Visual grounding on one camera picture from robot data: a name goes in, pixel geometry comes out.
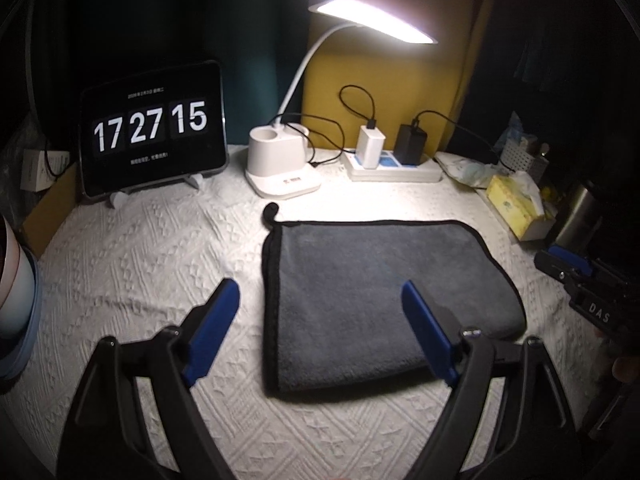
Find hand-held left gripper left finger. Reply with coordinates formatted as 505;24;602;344
57;278;240;480

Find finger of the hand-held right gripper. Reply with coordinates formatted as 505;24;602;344
534;246;597;287

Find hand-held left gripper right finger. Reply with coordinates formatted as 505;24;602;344
401;281;588;480

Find grey towel with black edge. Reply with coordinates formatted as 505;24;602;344
261;202;527;397

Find metal cup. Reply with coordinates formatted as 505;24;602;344
554;182;602;247

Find yellow tissue box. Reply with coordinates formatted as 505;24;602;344
486;170;557;242

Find white textured tablecloth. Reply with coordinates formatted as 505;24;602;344
0;144;617;480

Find white plastic basket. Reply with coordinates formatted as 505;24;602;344
499;135;552;182

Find white wipes packet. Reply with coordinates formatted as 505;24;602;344
434;152;502;190

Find white tablet stand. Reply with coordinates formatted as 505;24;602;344
106;172;207;209

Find white power strip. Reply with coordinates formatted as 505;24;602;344
344;150;444;183

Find white desk lamp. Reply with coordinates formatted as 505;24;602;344
244;0;439;200

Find black charger plug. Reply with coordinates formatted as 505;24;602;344
394;123;429;166

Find white charger plug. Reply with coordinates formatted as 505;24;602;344
356;125;387;169

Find stacked pastel bowls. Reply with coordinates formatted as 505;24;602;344
0;214;42;382

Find brown cardboard box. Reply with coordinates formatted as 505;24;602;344
21;160;79;257

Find black tablet showing clock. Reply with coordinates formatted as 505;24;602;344
79;59;232;199

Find yellow panel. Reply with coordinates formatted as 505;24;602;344
306;0;502;155

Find small white box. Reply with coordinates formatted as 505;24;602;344
22;148;72;193

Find dark green curtain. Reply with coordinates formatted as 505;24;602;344
190;0;322;147

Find black charger cable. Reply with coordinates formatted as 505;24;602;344
411;109;501;163
339;84;379;132

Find black lamp cable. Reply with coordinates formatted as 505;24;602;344
269;112;347;169

